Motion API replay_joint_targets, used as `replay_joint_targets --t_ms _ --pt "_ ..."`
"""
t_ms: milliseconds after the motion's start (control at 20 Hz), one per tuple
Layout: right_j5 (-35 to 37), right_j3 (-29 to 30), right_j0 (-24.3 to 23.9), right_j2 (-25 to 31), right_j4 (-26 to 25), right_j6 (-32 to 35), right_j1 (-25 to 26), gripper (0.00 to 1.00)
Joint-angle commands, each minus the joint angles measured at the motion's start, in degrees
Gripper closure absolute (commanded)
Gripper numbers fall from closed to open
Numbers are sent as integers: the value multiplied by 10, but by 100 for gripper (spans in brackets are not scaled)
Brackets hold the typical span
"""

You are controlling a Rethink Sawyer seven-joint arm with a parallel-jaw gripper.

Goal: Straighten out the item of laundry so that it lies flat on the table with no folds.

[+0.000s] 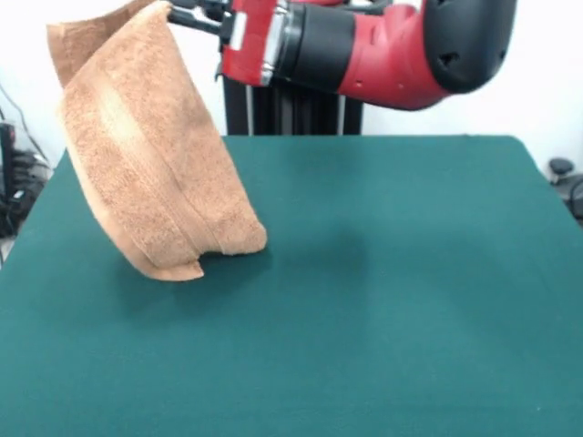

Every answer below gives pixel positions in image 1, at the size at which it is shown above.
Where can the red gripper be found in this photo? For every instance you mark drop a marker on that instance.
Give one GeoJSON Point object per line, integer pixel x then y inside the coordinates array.
{"type": "Point", "coordinates": [248, 45]}

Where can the peach terry towel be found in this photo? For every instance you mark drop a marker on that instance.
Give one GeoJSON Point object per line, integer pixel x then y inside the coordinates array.
{"type": "Point", "coordinates": [146, 159]}

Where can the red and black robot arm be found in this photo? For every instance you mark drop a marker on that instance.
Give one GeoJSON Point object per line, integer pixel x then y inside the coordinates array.
{"type": "Point", "coordinates": [391, 50]}

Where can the black box with red mark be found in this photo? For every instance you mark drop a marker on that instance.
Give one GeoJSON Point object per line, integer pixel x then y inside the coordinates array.
{"type": "Point", "coordinates": [7, 155]}

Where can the black bag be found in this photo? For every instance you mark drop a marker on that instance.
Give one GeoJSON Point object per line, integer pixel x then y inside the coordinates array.
{"type": "Point", "coordinates": [13, 214]}

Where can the dark green table cloth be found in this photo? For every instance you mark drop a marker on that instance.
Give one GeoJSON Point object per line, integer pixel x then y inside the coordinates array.
{"type": "Point", "coordinates": [364, 296]}

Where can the black office chair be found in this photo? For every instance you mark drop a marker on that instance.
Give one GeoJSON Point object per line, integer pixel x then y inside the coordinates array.
{"type": "Point", "coordinates": [561, 166]}

